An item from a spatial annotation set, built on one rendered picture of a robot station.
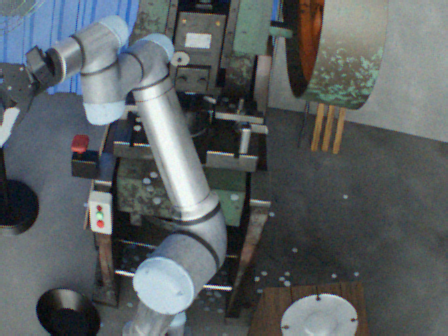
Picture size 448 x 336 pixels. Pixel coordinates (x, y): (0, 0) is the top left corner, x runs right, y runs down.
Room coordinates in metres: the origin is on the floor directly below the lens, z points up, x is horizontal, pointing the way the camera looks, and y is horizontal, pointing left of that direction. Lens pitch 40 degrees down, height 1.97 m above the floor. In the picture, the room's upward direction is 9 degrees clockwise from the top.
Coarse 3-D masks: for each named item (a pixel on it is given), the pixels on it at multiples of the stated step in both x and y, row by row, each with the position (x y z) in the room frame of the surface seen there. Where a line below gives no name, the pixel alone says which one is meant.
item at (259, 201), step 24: (264, 72) 1.97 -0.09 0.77; (264, 96) 1.94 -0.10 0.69; (264, 144) 1.75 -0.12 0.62; (264, 168) 1.63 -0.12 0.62; (264, 192) 1.50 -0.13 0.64; (264, 216) 1.43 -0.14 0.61; (240, 240) 1.56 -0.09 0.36; (240, 264) 1.43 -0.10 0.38; (240, 288) 1.43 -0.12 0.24; (240, 312) 1.47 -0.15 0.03
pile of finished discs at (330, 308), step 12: (300, 300) 1.30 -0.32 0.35; (312, 300) 1.31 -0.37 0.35; (324, 300) 1.31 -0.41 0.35; (336, 300) 1.31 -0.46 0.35; (288, 312) 1.24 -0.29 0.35; (300, 312) 1.24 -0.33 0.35; (312, 312) 1.25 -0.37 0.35; (324, 312) 1.24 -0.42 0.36; (336, 312) 1.25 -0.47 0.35; (348, 312) 1.25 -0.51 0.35; (288, 324) 1.18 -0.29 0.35; (300, 324) 1.18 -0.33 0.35; (312, 324) 1.18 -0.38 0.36; (324, 324) 1.18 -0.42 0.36; (336, 324) 1.18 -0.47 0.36; (348, 324) 1.19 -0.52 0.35
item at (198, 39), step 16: (192, 0) 1.70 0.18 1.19; (224, 0) 1.76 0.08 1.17; (192, 16) 1.62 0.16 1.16; (208, 16) 1.63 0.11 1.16; (224, 16) 1.63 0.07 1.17; (176, 32) 1.62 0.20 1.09; (192, 32) 1.62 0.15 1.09; (208, 32) 1.63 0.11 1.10; (224, 32) 1.63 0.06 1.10; (176, 48) 1.62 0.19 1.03; (192, 48) 1.62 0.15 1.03; (208, 48) 1.63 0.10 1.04; (176, 64) 1.61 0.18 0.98; (192, 64) 1.62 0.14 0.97; (208, 64) 1.63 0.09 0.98; (176, 80) 1.59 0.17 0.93; (192, 80) 1.59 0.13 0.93; (208, 80) 1.60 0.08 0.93
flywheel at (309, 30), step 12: (300, 0) 1.97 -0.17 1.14; (312, 0) 1.92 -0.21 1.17; (324, 0) 1.66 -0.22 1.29; (300, 12) 1.93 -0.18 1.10; (312, 12) 1.88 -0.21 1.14; (300, 24) 1.89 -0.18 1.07; (312, 24) 1.85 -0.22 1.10; (300, 36) 1.85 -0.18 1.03; (312, 36) 1.82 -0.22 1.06; (300, 48) 1.81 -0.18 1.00; (312, 48) 1.75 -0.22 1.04; (312, 60) 1.66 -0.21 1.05
